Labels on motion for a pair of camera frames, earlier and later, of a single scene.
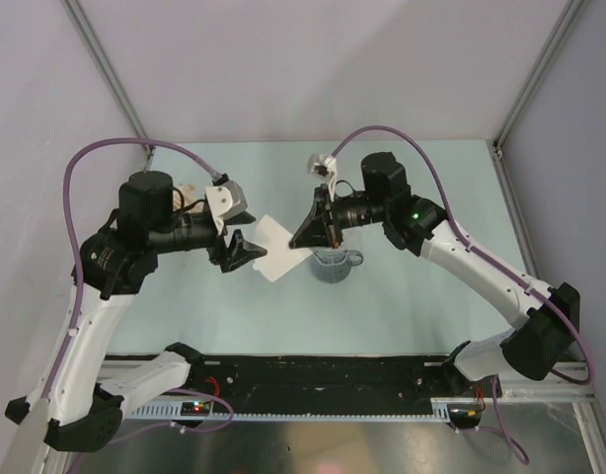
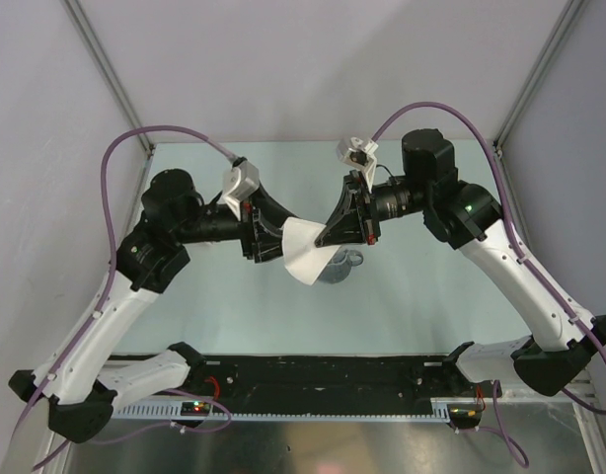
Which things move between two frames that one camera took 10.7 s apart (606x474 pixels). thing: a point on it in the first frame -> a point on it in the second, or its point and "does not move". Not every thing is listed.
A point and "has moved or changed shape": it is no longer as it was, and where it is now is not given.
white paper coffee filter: x=280 y=258 has moved or changed shape
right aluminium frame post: x=540 y=67 does not move
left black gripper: x=239 y=252 -> x=261 y=228
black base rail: x=326 y=381 does not move
